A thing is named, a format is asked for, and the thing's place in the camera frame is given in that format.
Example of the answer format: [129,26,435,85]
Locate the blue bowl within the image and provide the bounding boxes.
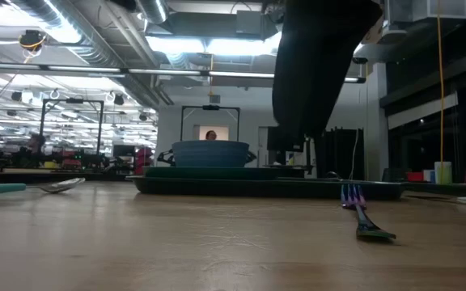
[171,140,250,168]

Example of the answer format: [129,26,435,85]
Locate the green round plate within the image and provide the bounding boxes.
[142,166,281,181]

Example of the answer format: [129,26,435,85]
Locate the black cloth napkin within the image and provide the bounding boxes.
[272,0,384,154]

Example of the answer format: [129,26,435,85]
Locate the iridescent fork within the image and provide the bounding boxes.
[340,183,397,241]

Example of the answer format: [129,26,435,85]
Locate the dark green rectangular tray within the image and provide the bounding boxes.
[126,175,408,201]

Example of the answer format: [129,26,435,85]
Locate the red object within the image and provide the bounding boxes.
[134,145,155,175]

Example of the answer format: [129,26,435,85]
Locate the long ceiling light bar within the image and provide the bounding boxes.
[0,60,366,84]

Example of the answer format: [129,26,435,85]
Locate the black curtain panels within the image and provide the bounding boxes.
[312,127,366,182]

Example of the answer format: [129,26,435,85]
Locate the grey ceiling vent box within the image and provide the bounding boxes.
[235,10,263,36]

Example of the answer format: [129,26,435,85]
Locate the white and green cup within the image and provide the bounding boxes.
[434,161,454,186]

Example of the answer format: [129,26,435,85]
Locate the black gantry frame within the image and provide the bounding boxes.
[39,98,105,157]
[180,104,241,142]

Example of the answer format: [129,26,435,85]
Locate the hanging yellow cable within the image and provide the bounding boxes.
[436,0,447,185]

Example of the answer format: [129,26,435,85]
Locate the yellow ceiling cable reel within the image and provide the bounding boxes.
[17,29,49,53]

